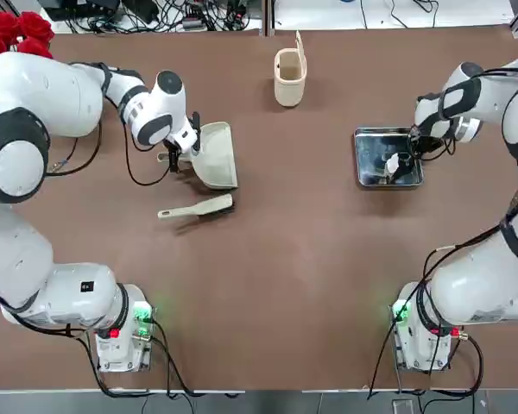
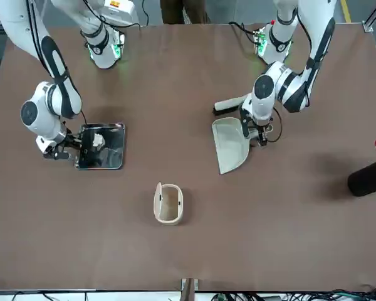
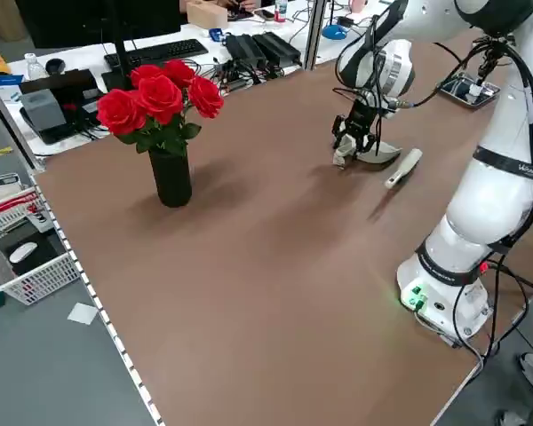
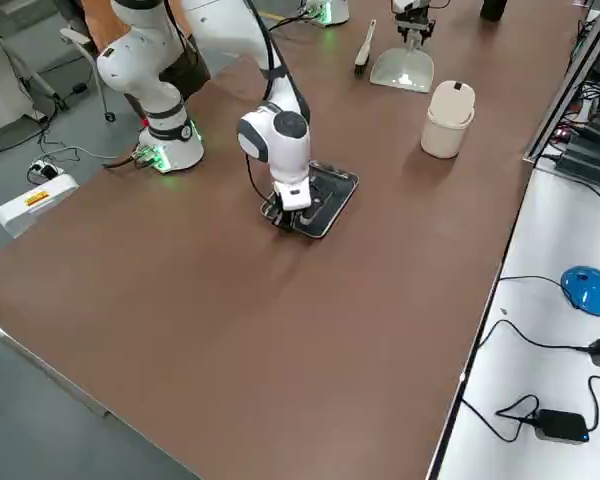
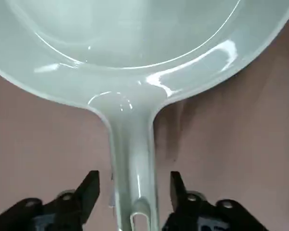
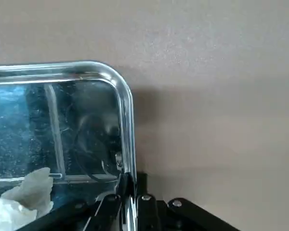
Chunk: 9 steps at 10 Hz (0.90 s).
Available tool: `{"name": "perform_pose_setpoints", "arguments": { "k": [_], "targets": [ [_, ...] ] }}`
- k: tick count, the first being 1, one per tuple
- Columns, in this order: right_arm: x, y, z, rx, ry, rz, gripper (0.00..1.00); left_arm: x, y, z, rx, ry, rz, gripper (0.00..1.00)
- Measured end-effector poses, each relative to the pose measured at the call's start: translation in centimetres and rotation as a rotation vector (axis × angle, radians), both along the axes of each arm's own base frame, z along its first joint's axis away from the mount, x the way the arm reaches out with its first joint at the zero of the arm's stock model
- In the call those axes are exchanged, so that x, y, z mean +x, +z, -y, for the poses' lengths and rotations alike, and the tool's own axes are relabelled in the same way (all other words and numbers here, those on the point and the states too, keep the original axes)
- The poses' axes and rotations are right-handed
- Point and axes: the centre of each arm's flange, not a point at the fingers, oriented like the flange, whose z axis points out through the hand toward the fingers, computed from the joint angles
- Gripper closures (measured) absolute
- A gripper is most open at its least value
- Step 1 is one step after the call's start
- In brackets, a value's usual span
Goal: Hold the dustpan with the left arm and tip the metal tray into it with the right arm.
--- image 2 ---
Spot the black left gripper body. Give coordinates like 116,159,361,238
252,120,274,137

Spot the beige hand brush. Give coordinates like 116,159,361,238
213,95,249,115

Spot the black cylindrical vase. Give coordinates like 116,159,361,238
347,158,376,198

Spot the aluminium frame post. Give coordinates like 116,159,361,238
180,277,200,301

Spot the person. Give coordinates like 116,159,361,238
159,0,208,25

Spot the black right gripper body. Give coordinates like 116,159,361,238
60,130,83,151

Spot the beige plastic dustpan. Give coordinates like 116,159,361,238
211,117,250,175

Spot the white control box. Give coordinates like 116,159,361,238
103,0,136,24

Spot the beige bin with lid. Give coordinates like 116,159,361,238
153,182,185,226

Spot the shiny metal tray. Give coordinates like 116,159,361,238
75,122,126,171

